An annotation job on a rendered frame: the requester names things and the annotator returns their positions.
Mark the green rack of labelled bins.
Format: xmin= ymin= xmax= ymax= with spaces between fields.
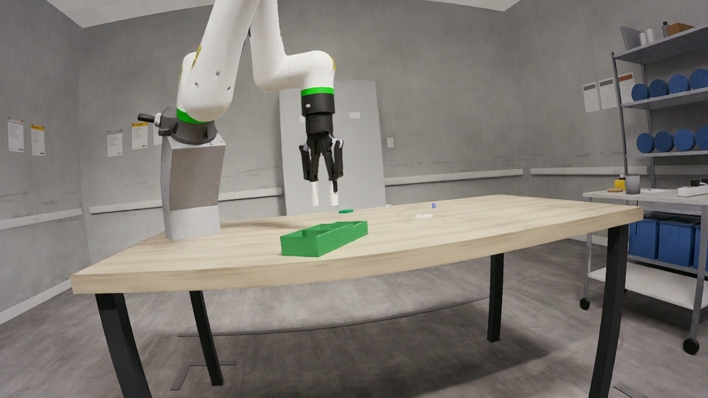
xmin=280 ymin=221 xmax=368 ymax=258

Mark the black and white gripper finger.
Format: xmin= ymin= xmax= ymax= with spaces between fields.
xmin=319 ymin=138 xmax=344 ymax=206
xmin=299 ymin=141 xmax=321 ymax=206

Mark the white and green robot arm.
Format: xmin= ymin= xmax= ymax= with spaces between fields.
xmin=138 ymin=0 xmax=335 ymax=145

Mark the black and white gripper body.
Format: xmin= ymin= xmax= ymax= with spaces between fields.
xmin=305 ymin=114 xmax=335 ymax=154

